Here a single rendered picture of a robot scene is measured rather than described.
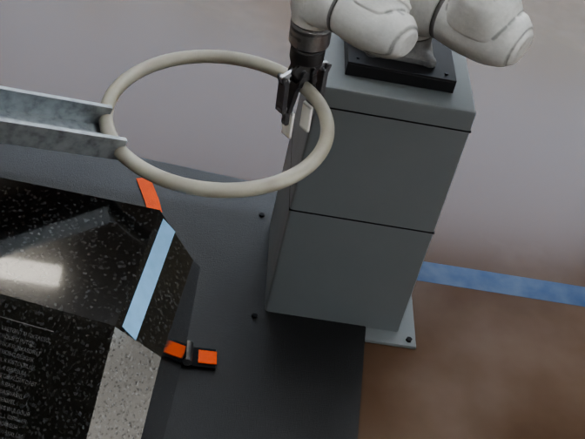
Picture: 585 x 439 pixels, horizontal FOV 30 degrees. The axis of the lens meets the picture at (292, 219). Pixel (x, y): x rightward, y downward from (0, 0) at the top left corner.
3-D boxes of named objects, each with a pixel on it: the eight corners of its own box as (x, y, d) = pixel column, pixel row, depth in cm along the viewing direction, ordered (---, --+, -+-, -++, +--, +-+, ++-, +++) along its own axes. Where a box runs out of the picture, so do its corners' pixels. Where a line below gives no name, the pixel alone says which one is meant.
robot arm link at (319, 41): (281, 15, 229) (279, 39, 233) (308, 36, 224) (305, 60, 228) (315, 5, 234) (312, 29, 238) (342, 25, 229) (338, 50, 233)
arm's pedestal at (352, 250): (254, 213, 351) (302, -7, 300) (406, 238, 356) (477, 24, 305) (245, 324, 312) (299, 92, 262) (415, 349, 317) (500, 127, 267)
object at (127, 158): (135, 220, 204) (135, 208, 202) (73, 73, 236) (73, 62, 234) (371, 178, 220) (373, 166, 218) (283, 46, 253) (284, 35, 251)
